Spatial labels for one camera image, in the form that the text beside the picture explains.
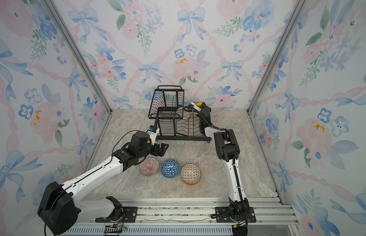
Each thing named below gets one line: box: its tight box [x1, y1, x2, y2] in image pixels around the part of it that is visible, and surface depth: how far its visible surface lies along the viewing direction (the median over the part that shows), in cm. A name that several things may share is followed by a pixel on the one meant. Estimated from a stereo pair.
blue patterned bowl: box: [159, 158, 181, 179], surface depth 90 cm
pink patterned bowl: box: [139, 157, 160, 177], surface depth 89 cm
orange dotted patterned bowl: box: [180, 163, 202, 186], surface depth 85 cm
